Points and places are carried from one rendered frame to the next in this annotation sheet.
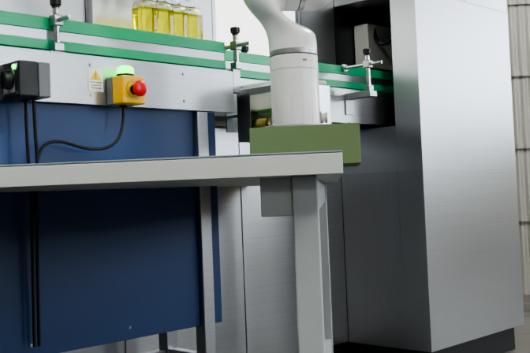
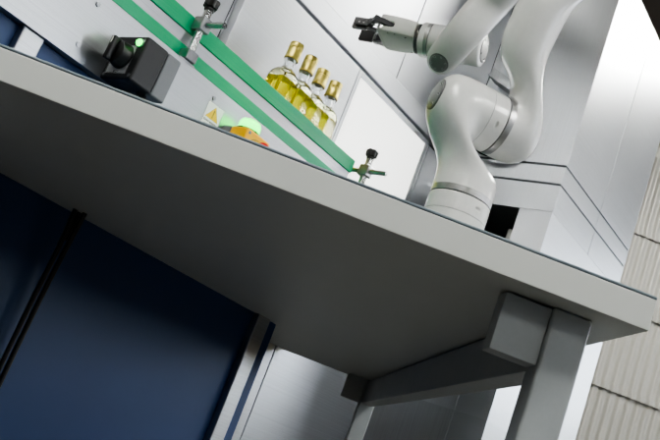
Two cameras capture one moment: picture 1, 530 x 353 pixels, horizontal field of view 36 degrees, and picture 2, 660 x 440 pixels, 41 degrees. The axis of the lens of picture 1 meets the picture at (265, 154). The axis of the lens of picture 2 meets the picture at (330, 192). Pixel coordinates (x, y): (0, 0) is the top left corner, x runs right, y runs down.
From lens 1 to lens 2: 0.55 m
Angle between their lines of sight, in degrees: 13
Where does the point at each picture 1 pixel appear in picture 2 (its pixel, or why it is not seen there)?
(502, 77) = (590, 357)
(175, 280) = (180, 419)
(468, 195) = not seen: outside the picture
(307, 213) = (560, 370)
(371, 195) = (410, 426)
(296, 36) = (478, 177)
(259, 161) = (532, 261)
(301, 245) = (535, 415)
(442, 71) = not seen: hidden behind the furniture
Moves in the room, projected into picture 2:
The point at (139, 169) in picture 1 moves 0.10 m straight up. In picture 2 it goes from (351, 195) to (385, 104)
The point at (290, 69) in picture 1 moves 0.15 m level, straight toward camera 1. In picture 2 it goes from (457, 212) to (481, 192)
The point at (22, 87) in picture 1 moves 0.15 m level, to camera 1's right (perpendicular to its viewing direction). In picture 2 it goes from (137, 72) to (225, 108)
